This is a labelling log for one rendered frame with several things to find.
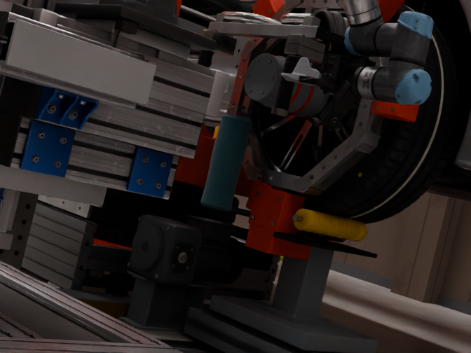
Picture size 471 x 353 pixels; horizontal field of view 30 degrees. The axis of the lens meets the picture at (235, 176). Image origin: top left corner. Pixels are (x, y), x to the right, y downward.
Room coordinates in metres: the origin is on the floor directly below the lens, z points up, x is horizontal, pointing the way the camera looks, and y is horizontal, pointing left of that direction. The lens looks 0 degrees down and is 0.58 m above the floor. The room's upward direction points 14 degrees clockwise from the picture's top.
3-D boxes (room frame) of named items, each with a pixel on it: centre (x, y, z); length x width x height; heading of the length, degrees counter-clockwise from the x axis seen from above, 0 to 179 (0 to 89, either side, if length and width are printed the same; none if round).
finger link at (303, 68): (2.00, -0.09, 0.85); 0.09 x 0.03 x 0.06; 78
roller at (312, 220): (2.37, -0.29, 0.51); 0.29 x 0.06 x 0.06; 132
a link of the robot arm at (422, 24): (1.87, -0.29, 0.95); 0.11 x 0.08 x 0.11; 35
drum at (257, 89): (2.35, -0.08, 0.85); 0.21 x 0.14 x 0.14; 132
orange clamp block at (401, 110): (2.16, -0.35, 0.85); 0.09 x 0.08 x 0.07; 42
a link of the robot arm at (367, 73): (1.91, -0.25, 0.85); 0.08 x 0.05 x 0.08; 132
